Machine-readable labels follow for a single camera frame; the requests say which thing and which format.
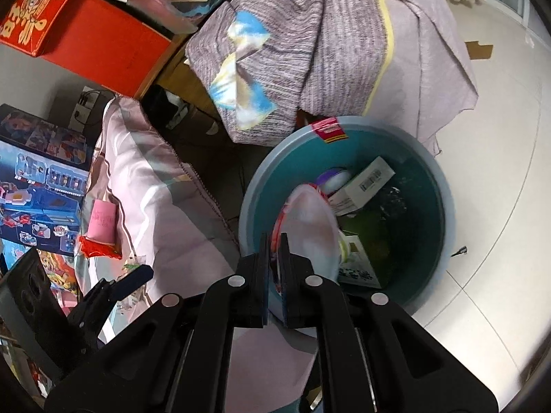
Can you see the blue toy box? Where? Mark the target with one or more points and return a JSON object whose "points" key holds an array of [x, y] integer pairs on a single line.
{"points": [[44, 175]]}

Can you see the pink paper cup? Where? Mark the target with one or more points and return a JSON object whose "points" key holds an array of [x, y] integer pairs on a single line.
{"points": [[102, 223]]}

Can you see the pink plaid quilt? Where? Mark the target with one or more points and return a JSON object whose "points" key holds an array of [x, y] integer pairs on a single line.
{"points": [[168, 220]]}

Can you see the purple striped cloth bundle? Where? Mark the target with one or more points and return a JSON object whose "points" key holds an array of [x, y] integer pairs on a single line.
{"points": [[263, 62]]}

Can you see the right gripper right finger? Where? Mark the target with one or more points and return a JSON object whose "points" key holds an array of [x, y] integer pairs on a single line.
{"points": [[312, 301]]}

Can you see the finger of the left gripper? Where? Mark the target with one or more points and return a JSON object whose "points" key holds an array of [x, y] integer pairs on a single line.
{"points": [[91, 313]]}

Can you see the wall power socket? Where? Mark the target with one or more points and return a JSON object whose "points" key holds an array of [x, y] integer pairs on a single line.
{"points": [[85, 104]]}

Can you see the white red foil bag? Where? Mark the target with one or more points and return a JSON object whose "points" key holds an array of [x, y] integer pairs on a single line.
{"points": [[311, 227]]}

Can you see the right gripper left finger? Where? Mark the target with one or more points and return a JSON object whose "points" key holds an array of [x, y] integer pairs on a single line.
{"points": [[240, 300]]}

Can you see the cardboard scrap on floor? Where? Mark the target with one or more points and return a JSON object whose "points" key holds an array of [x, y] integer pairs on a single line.
{"points": [[478, 52]]}

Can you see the red snack wrapper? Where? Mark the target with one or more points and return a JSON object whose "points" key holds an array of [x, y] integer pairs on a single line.
{"points": [[91, 248]]}

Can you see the brown wooden cabinet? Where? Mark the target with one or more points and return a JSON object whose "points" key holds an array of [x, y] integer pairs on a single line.
{"points": [[178, 78]]}

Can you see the teal plastic trash bin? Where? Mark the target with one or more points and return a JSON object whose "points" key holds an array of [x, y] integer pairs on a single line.
{"points": [[407, 229]]}

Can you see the red gift box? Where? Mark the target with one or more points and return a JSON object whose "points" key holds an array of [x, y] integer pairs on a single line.
{"points": [[93, 39]]}

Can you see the green white medicine box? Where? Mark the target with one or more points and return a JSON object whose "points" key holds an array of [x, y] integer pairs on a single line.
{"points": [[363, 187]]}

